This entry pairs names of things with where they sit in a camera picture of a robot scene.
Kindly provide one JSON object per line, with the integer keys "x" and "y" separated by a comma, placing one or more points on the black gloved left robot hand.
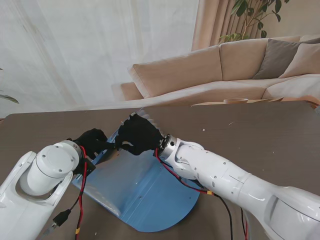
{"x": 93, "y": 141}

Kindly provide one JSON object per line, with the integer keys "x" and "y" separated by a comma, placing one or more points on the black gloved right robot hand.
{"x": 142, "y": 135}

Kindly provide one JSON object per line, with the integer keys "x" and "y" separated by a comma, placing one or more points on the blue plastic file folder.
{"x": 150, "y": 200}

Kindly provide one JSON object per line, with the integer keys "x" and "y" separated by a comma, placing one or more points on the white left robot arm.
{"x": 52, "y": 162}

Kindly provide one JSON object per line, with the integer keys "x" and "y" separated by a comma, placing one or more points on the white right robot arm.
{"x": 225, "y": 175}

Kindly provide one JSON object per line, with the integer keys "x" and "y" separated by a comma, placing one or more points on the beige fabric sofa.
{"x": 175, "y": 75}

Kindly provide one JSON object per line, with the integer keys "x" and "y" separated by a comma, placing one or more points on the small pale elongated scrap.
{"x": 231, "y": 123}

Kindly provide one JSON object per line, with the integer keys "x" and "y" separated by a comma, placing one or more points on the white sheer curtain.
{"x": 75, "y": 50}

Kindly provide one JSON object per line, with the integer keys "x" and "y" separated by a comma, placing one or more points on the dark green plant leaf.
{"x": 10, "y": 98}

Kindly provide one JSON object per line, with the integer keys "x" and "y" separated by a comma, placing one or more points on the light wooden side table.
{"x": 260, "y": 100}

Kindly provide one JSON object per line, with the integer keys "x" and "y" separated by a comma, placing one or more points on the beige pleated curtain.
{"x": 212, "y": 22}

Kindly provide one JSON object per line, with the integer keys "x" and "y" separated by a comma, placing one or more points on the grey-brown sofa cushion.
{"x": 277, "y": 57}

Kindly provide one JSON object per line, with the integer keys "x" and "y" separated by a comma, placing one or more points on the green leafy houseplant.
{"x": 241, "y": 6}

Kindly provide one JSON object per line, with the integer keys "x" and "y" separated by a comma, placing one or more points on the beige sofa cushion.
{"x": 305, "y": 60}

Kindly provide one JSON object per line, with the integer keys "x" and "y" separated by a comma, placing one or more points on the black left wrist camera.
{"x": 86, "y": 168}

